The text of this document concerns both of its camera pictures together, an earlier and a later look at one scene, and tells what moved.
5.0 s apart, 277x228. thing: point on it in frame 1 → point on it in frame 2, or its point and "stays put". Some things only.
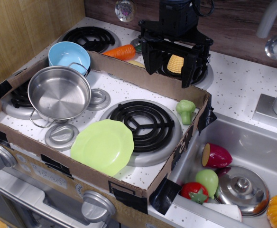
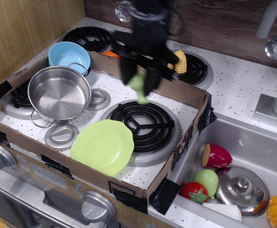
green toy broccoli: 186,108 → 136,82
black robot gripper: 178,22 → 146,42
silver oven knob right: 96,207 stays put
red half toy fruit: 215,156 stays put
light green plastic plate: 105,146 stays put
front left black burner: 20,96 stays put
